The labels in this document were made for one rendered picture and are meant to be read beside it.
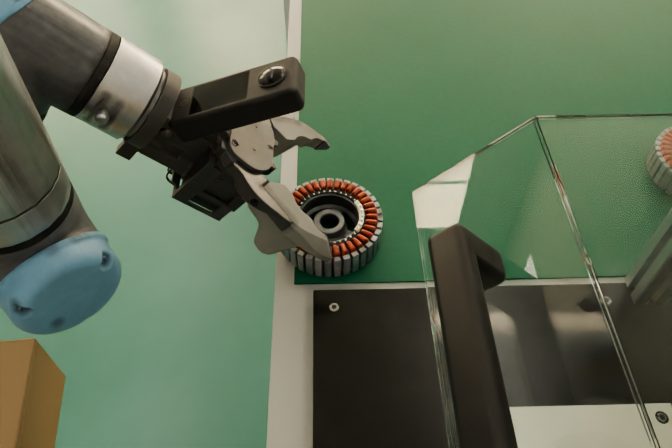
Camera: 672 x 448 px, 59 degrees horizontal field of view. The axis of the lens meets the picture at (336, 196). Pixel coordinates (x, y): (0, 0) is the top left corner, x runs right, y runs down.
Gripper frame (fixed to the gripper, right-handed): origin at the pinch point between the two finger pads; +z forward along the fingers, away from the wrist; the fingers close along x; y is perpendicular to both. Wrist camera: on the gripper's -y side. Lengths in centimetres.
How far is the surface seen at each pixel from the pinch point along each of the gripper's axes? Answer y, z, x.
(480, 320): -21.1, -13.1, 28.0
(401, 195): -0.4, 10.2, -5.8
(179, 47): 95, 16, -145
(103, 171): 105, 6, -83
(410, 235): -0.6, 10.5, 0.0
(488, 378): -21.0, -13.2, 30.3
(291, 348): 8.2, 1.5, 12.9
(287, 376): 8.4, 1.3, 15.6
